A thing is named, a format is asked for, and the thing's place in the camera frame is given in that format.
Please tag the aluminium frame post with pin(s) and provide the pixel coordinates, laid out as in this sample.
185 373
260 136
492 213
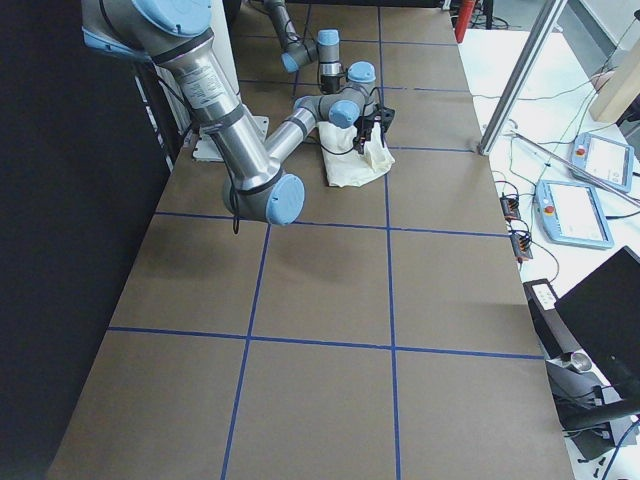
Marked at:
536 40

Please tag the teach pendant far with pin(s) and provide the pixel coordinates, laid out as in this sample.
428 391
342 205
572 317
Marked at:
606 159

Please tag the teach pendant near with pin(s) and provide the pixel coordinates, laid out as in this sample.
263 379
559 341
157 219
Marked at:
571 214

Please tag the metal cup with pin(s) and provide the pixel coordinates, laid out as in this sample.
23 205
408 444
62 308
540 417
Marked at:
577 362

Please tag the white long-sleeve printed shirt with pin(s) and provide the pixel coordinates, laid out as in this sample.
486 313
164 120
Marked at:
347 168

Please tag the white central pillar with base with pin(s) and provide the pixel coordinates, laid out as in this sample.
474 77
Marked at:
228 132

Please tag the reacher grabber stick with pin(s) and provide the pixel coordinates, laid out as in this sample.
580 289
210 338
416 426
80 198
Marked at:
576 169

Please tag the red cylinder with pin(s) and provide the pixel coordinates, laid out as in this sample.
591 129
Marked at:
465 12

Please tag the wooden beam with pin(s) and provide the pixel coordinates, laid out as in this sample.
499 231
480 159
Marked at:
617 20

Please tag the black box with label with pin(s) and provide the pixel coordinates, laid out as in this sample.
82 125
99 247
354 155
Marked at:
553 333

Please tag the black laptop monitor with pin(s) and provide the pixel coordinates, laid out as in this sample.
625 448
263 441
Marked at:
602 313

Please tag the teach pendant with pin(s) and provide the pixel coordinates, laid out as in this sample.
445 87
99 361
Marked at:
571 214
606 159

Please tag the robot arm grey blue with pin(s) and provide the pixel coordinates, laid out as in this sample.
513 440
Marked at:
178 37
323 50

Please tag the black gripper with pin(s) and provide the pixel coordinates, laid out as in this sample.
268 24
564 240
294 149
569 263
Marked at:
328 84
363 126

